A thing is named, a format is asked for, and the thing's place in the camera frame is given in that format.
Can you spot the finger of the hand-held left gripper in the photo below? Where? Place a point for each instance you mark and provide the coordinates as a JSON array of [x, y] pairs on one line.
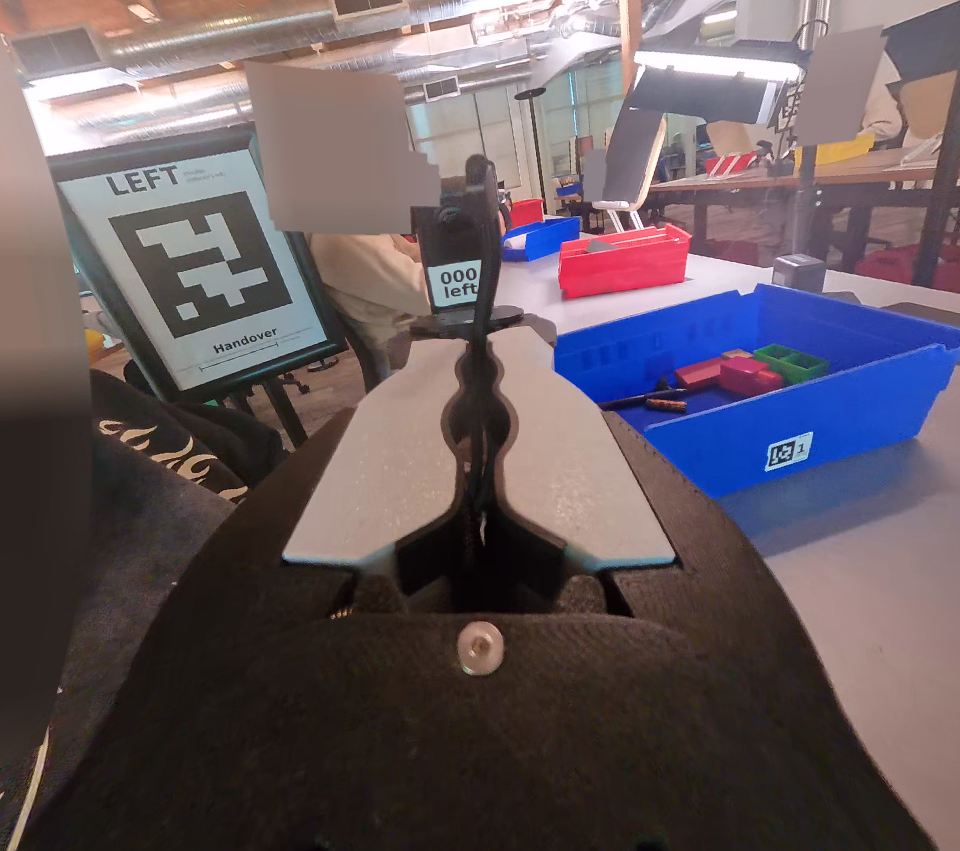
[[538, 332], [401, 352]]

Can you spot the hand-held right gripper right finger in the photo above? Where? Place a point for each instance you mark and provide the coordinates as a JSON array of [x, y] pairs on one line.
[[585, 491]]

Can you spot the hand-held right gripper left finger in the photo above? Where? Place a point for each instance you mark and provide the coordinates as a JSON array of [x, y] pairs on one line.
[[367, 491]]

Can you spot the blue bin with tag sticker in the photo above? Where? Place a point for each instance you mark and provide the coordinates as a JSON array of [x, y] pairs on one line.
[[825, 416]]

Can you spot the red plastic bin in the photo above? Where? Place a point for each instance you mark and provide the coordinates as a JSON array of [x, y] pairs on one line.
[[525, 212], [622, 266]]

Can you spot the small blue plastic bin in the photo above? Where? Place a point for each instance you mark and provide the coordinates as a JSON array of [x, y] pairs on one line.
[[540, 240]]

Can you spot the black floor lamp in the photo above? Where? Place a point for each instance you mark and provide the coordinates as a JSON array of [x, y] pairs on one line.
[[532, 95]]

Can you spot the red toy block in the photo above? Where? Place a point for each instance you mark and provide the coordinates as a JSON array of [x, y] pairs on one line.
[[720, 371]]

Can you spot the black board on white stand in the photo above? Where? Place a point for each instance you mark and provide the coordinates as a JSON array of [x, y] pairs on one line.
[[634, 153]]

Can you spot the black printed shirt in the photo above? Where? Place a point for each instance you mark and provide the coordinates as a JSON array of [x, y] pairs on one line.
[[150, 491]]

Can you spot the tag poster on black stand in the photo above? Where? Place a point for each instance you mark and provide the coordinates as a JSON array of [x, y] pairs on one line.
[[202, 258]]

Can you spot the green toy block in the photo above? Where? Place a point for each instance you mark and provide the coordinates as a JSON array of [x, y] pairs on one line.
[[791, 363]]

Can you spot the red and white bin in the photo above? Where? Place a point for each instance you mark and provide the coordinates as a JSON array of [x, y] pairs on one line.
[[731, 162]]

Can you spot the small grey box red stripe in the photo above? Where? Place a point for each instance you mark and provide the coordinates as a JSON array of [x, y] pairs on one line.
[[799, 270]]

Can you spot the studio light panel on stand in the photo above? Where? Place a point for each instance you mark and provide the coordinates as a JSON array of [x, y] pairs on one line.
[[712, 78]]

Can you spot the long wooden workbench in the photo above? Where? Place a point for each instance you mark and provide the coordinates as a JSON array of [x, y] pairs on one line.
[[825, 180]]

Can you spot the yellow plastic bin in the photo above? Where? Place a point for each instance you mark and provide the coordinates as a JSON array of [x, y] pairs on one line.
[[836, 150]]

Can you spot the black stand pole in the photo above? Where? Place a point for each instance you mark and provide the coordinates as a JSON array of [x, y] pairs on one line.
[[937, 191]]

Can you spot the black board with wooden back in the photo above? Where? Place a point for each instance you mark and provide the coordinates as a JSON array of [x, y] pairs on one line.
[[919, 41]]

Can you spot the grey stand post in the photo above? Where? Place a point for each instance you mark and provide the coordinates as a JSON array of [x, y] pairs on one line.
[[806, 206]]

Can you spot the silver air duct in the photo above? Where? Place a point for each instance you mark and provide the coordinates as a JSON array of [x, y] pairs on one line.
[[225, 33]]

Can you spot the wall tag sign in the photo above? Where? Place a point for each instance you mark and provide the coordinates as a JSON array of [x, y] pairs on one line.
[[787, 105]]

